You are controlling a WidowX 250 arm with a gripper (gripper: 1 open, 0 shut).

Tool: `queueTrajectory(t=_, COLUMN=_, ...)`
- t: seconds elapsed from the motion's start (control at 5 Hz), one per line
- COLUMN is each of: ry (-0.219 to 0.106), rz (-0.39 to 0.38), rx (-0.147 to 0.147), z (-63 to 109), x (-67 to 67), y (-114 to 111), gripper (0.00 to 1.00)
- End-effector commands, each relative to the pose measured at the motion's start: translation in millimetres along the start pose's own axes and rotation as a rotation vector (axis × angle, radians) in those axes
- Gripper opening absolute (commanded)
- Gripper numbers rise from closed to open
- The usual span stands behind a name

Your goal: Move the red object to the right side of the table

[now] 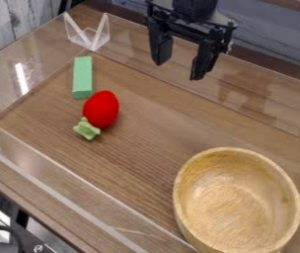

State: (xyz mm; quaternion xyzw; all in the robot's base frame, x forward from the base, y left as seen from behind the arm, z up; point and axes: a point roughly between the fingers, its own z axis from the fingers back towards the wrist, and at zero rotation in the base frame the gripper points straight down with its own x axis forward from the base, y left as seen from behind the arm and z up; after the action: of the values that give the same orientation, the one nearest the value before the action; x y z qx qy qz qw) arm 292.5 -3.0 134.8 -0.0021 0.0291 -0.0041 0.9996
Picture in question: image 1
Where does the clear acrylic tray wall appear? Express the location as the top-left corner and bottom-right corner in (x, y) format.
(0, 7), (300, 253)

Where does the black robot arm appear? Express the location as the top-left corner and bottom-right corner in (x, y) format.
(145, 0), (237, 80)

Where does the green rectangular block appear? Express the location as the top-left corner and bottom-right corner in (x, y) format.
(71, 56), (93, 99)

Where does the black table frame bracket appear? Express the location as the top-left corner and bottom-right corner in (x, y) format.
(10, 210), (55, 253)

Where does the clear acrylic corner bracket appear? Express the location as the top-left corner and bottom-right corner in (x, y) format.
(62, 13), (110, 51)

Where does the wooden bowl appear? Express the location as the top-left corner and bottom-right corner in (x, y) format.
(172, 147), (300, 253)

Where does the black cable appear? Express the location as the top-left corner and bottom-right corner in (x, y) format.
(0, 224), (26, 253)

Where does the red plush strawberry toy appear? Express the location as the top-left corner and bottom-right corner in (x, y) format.
(73, 91), (119, 140)

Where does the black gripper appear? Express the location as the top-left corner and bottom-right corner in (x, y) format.
(146, 0), (237, 80)

